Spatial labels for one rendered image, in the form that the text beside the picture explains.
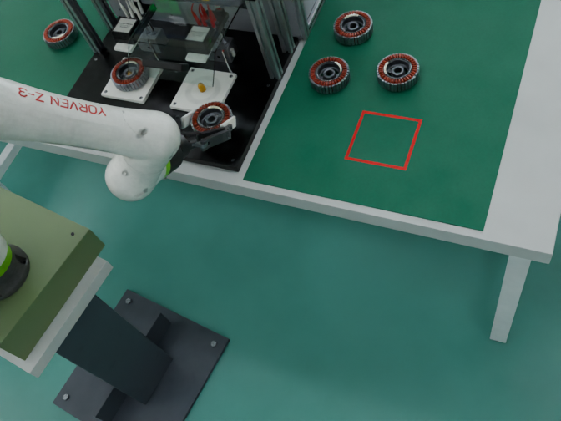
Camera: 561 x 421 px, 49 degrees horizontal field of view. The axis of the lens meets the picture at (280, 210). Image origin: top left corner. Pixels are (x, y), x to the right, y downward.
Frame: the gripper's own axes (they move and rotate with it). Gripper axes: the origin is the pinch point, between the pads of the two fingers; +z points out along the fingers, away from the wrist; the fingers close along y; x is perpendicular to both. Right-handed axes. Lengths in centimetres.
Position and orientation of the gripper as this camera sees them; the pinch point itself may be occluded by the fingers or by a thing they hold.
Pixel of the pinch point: (211, 119)
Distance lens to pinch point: 163.5
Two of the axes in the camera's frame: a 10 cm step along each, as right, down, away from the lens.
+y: 9.1, 2.1, -3.6
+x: -0.1, -8.6, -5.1
